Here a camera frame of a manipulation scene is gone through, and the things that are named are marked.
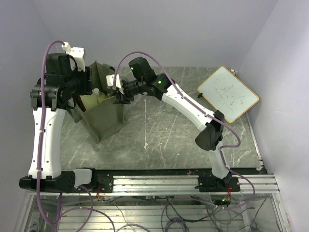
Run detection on yellow-green lotion bottle white cap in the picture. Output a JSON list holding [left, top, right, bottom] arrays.
[[93, 88, 106, 103]]

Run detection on green bottle pink pump cap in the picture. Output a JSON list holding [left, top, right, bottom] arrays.
[[80, 93, 98, 110]]

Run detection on green canvas bag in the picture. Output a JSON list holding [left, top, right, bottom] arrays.
[[68, 61, 128, 144]]

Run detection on grey squeeze tube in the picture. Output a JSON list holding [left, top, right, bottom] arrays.
[[166, 104, 173, 112]]

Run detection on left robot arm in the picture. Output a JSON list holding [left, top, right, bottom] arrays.
[[19, 49, 98, 193]]

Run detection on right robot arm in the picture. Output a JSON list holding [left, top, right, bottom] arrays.
[[106, 57, 232, 191]]

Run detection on yellow framed whiteboard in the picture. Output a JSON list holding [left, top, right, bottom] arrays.
[[197, 66, 259, 123]]

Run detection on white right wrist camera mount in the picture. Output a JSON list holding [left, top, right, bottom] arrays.
[[106, 74, 124, 95]]

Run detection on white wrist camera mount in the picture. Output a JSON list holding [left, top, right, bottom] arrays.
[[61, 42, 85, 72], [106, 74, 124, 95]]

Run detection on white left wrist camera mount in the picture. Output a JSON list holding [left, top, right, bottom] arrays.
[[61, 42, 85, 72]]

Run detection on aluminium rail frame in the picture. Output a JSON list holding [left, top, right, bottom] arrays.
[[41, 168, 279, 196]]

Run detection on loose cables under table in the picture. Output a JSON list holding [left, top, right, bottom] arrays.
[[96, 188, 266, 232]]

